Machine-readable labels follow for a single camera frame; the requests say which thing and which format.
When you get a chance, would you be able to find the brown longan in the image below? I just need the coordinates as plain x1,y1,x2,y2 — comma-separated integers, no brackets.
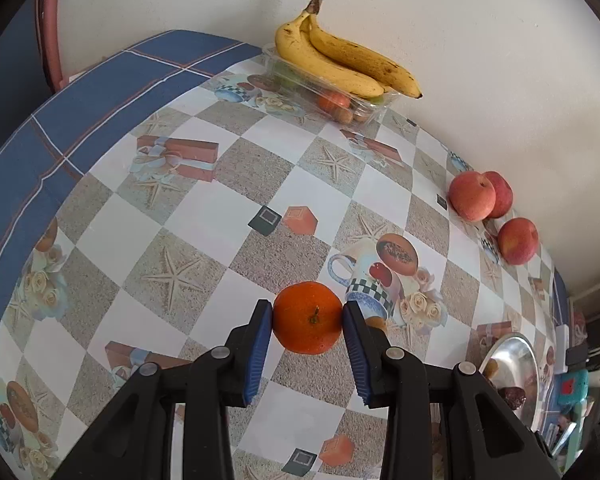
482,359,500,380
365,316,387,333

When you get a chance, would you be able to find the orange tangerine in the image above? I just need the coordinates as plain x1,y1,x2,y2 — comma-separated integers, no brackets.
272,281,342,356

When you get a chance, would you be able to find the dark dried date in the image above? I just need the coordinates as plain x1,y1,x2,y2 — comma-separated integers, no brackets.
498,387,527,411

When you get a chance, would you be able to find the steel round basin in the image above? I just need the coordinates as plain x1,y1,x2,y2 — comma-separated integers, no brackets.
479,333,541,430

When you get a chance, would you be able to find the pale red apple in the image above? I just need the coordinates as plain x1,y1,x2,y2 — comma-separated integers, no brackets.
448,171,496,222

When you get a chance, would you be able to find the patterned plastic tablecloth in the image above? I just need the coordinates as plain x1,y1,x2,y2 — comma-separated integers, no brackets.
0,30,556,479

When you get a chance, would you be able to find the large red apple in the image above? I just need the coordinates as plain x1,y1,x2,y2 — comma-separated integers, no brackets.
498,217,539,266

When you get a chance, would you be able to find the white power strip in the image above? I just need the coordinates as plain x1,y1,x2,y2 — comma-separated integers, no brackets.
554,324,570,375

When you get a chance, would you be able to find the dark red apple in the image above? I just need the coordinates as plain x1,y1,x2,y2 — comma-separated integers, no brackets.
483,171,514,219

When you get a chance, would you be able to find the black power adapter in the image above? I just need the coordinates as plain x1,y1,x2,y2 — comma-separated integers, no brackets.
566,340,588,372

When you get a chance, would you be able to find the teal toy box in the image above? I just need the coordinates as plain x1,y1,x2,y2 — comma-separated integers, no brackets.
556,368,588,406

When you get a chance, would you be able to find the clear plastic fruit tray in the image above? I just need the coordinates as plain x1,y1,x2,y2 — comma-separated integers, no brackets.
262,44,401,126

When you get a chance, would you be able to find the banana bunch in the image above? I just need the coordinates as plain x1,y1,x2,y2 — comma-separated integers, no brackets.
274,0,422,100

